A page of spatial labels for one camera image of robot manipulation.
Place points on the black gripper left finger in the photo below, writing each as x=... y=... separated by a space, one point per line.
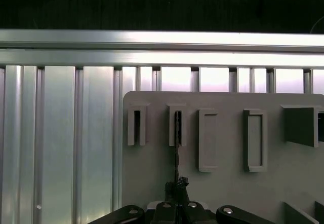
x=164 y=214

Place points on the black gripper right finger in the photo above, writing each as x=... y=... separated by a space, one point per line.
x=192 y=214

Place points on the dark RAM stick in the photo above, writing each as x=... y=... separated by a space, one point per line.
x=177 y=158

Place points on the gray parts rack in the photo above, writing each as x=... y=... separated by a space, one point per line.
x=227 y=188

